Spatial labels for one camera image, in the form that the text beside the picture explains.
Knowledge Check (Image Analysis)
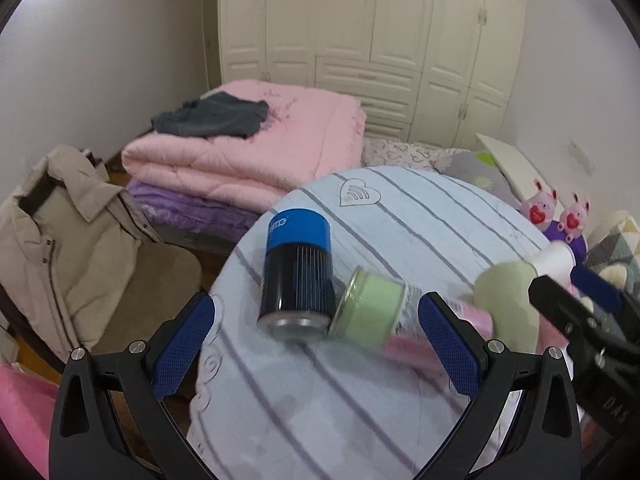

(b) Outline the blue black metal cup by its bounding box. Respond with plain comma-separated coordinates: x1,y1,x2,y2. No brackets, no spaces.
257,208,336,344

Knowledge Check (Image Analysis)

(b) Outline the white paper cup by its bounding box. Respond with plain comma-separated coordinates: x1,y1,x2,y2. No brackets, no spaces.
525,240,576,286

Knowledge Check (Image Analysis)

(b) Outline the pale green cup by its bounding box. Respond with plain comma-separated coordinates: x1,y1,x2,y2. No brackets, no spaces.
473,260,540,353

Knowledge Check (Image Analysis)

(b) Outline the triangle pattern cushion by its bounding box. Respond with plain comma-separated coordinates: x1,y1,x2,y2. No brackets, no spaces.
586,210,639,297

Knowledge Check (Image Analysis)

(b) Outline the purple plush cushion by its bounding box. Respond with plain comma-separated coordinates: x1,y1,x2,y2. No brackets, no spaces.
543,219,589,264

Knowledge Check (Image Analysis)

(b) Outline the pink pillow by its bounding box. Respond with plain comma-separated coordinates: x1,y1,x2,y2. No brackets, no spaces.
1,363,58,479

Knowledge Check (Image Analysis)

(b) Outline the right pink pig plush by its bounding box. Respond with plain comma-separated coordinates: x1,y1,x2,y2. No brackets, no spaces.
558,192,590,244

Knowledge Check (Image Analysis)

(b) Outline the pink pig plush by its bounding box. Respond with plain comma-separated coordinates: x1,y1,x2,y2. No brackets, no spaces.
520,179,558,232
558,192,590,244

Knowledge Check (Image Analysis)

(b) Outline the left pink pig plush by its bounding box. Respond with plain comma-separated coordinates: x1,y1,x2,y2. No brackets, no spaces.
520,179,558,232

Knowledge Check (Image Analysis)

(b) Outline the white board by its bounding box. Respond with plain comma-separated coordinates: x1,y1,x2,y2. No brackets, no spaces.
475,133,552,200

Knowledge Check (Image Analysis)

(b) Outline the striped white tablecloth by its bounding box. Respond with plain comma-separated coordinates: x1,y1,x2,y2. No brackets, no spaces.
185,164,584,480

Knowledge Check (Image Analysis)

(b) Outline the green pink glass jar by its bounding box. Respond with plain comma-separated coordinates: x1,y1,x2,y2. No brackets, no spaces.
326,265,496,366

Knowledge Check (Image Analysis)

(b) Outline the beige jacket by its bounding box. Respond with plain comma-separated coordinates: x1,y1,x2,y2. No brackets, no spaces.
1,146,160,360

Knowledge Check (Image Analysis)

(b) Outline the grey flower pillow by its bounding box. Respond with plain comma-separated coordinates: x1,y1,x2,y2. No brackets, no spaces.
433,151,521,209

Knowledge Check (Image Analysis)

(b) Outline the purple folded blanket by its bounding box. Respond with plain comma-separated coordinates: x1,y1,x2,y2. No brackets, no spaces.
126,179,260,242

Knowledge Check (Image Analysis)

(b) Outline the heart pattern bedsheet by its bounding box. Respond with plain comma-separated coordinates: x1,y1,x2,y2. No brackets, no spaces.
361,136,464,171

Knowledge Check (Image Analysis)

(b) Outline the white wardrobe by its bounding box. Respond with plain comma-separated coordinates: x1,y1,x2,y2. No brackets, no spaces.
217,0,526,148

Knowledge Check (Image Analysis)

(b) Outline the dark grey garment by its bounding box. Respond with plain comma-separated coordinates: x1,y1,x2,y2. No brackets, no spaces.
151,91,269,140

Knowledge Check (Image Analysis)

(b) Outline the pink folded quilt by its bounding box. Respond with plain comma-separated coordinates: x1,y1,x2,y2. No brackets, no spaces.
122,79,367,212

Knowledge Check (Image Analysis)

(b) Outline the white wall socket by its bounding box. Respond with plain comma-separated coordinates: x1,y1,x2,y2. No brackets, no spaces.
567,140,596,176

